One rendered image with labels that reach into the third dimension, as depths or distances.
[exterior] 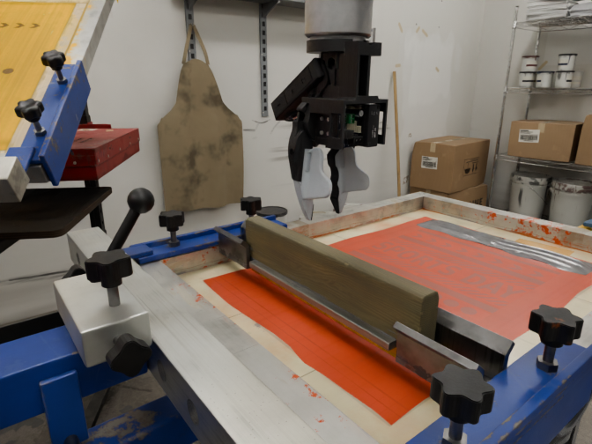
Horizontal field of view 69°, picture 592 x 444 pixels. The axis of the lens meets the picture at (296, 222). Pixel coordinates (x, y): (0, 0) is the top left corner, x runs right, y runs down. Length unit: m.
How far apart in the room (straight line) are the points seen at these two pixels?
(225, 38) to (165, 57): 0.40
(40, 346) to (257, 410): 0.22
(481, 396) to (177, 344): 0.26
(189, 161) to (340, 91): 2.14
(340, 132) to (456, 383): 0.27
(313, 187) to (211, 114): 2.14
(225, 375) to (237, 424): 0.06
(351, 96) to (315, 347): 0.31
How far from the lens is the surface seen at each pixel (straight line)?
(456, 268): 0.84
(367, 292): 0.53
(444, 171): 3.80
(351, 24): 0.50
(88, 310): 0.44
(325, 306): 0.58
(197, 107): 2.63
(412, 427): 0.48
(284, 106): 0.58
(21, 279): 2.60
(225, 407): 0.36
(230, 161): 2.75
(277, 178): 3.02
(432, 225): 1.04
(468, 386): 0.36
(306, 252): 0.60
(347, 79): 0.50
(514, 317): 0.70
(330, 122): 0.49
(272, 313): 0.64
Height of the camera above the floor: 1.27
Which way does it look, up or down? 18 degrees down
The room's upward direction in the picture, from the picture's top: straight up
